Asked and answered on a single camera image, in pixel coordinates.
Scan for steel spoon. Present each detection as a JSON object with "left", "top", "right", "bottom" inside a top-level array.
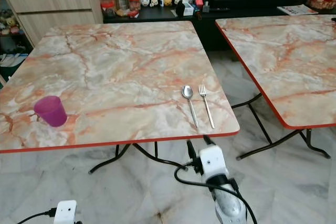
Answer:
[{"left": 181, "top": 85, "right": 200, "bottom": 129}]

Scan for steel fork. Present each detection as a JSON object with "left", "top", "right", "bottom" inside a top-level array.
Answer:
[{"left": 198, "top": 84, "right": 216, "bottom": 130}]

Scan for black folding table legs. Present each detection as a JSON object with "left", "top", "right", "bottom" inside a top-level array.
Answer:
[
  {"left": 230, "top": 93, "right": 332, "bottom": 161},
  {"left": 88, "top": 142, "right": 190, "bottom": 175}
]

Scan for black tv console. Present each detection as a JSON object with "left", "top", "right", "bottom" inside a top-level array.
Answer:
[{"left": 103, "top": 0, "right": 336, "bottom": 52}]

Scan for small white box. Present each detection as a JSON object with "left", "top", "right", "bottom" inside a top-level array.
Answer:
[{"left": 181, "top": 1, "right": 195, "bottom": 17}]

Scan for purple plastic cup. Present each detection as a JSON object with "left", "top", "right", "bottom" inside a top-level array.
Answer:
[{"left": 34, "top": 96, "right": 68, "bottom": 127}]

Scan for small red-lid snack jar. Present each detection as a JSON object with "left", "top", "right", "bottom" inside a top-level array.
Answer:
[{"left": 128, "top": 0, "right": 141, "bottom": 13}]

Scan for printed magazine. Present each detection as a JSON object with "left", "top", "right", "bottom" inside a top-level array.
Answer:
[{"left": 277, "top": 4, "right": 320, "bottom": 16}]

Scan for shelf with soft toys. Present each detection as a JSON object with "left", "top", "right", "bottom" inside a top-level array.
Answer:
[{"left": 0, "top": 0, "right": 32, "bottom": 83}]

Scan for short red-lid jar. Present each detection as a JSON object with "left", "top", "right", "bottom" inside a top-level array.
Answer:
[{"left": 101, "top": 1, "right": 116, "bottom": 18}]

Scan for light wood cabinet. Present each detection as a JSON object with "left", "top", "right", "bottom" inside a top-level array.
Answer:
[{"left": 0, "top": 0, "right": 104, "bottom": 47}]

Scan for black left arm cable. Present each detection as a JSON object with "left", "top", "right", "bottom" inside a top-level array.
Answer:
[{"left": 16, "top": 208, "right": 56, "bottom": 224}]

